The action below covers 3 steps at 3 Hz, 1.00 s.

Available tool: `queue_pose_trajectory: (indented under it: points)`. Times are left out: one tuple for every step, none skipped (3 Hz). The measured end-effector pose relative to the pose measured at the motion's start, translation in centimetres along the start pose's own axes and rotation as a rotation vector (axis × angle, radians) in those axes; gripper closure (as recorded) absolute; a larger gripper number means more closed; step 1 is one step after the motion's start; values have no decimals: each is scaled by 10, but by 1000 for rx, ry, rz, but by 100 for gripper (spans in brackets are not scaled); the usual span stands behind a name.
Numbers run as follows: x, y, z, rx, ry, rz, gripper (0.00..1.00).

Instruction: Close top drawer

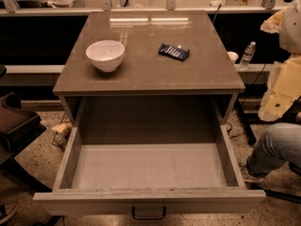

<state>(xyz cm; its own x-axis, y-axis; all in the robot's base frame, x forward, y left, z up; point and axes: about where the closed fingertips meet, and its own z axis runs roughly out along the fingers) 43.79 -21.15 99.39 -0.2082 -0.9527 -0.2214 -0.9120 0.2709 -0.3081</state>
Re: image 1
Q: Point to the white ceramic bowl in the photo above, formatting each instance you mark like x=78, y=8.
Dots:
x=106, y=55

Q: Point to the black top drawer handle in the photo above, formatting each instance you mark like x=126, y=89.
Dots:
x=148, y=213

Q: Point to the person leg in jeans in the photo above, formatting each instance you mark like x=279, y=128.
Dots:
x=278, y=144

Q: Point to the white paper cup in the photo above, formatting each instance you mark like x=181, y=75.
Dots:
x=233, y=56

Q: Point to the dark brown chair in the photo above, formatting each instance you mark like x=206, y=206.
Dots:
x=19, y=127

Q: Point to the grey top drawer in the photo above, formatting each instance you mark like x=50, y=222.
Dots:
x=149, y=152

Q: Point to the grey drawer cabinet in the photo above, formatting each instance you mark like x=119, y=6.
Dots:
x=207, y=70

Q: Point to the blue snack packet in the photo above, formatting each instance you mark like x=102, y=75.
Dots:
x=173, y=52

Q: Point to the clear plastic water bottle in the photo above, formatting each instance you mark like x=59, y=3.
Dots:
x=247, y=56

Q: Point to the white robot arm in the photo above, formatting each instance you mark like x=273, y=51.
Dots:
x=284, y=80

